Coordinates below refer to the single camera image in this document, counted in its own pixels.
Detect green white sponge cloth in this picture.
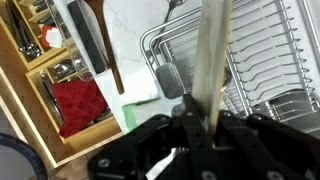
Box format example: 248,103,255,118
122,98,164,131

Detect silver wire dish rack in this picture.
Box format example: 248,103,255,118
140,0,320,136

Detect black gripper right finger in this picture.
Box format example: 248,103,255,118
215,111,320,180

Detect metal ladle spoon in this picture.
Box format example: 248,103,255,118
164,0,186,23

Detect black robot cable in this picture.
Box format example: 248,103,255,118
0,132,49,180

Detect colourful floral ceramic plate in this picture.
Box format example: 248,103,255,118
192,0,232,134

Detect open wooden cutlery drawer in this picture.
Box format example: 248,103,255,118
0,0,122,169

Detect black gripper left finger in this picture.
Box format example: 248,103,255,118
87,94,217,180

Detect grey perforated utensil holder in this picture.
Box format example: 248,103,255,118
156,63,184,99

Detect red cloth in drawer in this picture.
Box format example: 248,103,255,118
52,80,108,138

